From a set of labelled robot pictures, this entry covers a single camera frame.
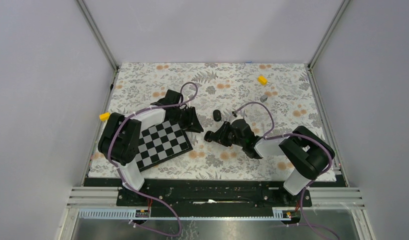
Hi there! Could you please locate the small grey block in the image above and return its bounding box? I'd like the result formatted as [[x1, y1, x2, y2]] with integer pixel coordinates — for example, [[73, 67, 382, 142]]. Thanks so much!
[[259, 94, 268, 103]]

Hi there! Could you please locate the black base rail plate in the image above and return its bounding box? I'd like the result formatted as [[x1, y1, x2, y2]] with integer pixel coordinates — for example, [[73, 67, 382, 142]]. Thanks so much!
[[116, 179, 313, 217]]

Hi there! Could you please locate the black earbud charging case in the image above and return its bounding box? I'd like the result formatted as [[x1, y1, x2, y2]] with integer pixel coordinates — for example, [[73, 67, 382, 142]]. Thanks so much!
[[204, 131, 215, 143]]

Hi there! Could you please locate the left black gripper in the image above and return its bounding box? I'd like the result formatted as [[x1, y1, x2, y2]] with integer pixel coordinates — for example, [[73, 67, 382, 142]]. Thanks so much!
[[171, 105, 204, 133]]

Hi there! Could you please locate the black white checkerboard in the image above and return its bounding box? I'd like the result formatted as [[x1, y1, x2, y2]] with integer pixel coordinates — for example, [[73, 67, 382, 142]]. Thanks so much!
[[134, 120, 193, 172]]

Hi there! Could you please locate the yellow block far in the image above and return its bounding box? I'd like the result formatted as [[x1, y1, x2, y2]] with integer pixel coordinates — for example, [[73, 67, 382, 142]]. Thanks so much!
[[257, 75, 268, 86]]

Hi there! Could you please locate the yellow block left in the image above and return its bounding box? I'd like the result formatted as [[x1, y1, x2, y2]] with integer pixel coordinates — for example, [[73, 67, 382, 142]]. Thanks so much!
[[99, 112, 111, 122]]

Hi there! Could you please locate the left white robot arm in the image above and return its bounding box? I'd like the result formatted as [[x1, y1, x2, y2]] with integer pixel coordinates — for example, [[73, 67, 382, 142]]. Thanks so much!
[[97, 89, 204, 206]]

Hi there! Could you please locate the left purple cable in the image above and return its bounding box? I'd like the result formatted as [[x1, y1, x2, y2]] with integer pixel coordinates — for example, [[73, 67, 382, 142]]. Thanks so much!
[[106, 82, 199, 237]]

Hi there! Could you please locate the yellow block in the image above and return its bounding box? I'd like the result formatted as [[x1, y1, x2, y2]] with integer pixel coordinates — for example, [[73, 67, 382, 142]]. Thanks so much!
[[99, 112, 111, 122], [257, 75, 268, 86]]

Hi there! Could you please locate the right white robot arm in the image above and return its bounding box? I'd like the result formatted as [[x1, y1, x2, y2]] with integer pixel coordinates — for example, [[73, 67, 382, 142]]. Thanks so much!
[[204, 117, 335, 206]]

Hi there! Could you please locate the floral patterned table mat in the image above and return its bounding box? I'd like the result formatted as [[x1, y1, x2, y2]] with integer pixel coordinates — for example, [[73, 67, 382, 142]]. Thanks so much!
[[107, 63, 324, 181]]

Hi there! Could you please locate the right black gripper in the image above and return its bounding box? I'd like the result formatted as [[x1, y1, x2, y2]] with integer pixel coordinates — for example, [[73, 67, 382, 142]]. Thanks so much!
[[208, 121, 245, 148]]

